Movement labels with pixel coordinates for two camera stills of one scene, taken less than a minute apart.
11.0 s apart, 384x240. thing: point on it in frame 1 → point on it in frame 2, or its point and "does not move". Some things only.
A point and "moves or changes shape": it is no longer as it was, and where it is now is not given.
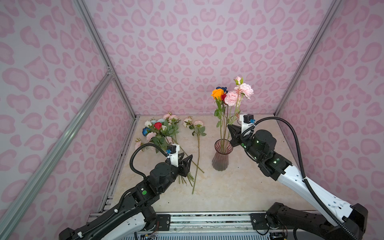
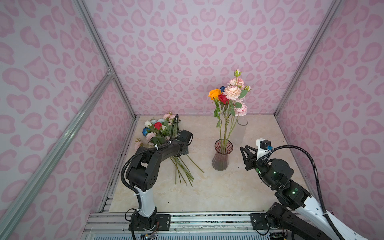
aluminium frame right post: x=324 y=25 does not move
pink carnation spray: x=233 y=98 moves or changes shape
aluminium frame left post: x=88 y=22 does not move
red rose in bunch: x=158 y=125 does not move
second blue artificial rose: x=144 y=131 does not move
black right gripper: x=238 y=135 → x=249 y=165
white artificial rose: x=147 y=123 does not move
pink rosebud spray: x=197 y=127 → x=237 y=84
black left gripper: x=184 y=168 → x=187 y=149
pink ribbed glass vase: x=223 y=147 does not move
